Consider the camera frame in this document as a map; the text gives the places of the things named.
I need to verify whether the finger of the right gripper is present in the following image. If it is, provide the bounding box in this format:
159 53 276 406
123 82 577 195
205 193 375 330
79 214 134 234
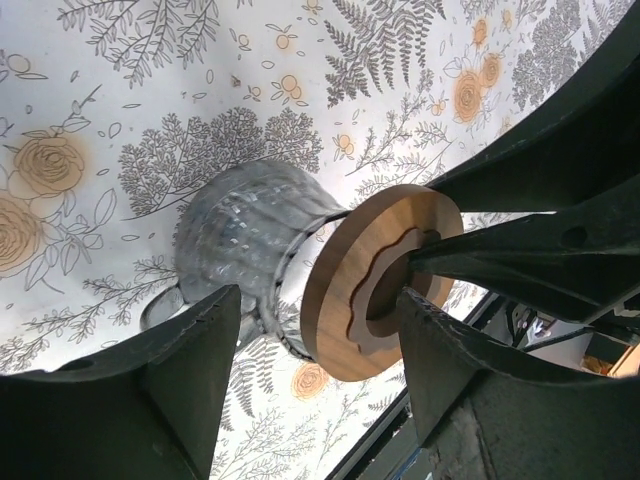
429 3 639 212
410 177 639 323

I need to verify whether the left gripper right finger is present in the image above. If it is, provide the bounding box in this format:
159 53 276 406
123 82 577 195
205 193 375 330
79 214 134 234
397 288 639 479

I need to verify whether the clear glass carafe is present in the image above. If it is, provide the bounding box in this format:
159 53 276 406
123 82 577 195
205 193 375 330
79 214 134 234
140 160 348 361

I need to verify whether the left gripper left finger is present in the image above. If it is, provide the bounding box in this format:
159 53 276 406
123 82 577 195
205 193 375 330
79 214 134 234
1 286 240 479

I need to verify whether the brown wooden ring holder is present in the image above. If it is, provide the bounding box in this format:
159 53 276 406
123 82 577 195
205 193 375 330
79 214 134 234
300 184 463 382

